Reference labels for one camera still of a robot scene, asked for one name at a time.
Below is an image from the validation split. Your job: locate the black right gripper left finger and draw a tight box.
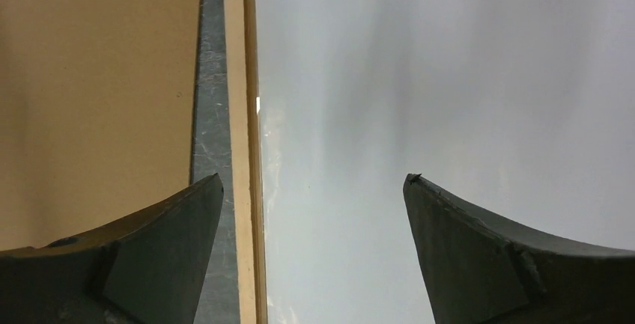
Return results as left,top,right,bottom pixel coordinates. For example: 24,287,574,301
1,174,224,323

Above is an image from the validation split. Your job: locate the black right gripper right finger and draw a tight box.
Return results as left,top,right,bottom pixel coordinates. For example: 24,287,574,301
403,174,634,323

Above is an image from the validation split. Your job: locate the plant window photo print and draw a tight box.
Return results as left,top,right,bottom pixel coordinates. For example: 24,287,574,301
255,0,634,323

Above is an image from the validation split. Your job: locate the brown fibreboard backing board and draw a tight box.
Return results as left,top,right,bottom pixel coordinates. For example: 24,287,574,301
1,0,200,249

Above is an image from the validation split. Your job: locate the golden wooden picture frame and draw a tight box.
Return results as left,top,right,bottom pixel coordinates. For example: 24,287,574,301
224,0,267,324

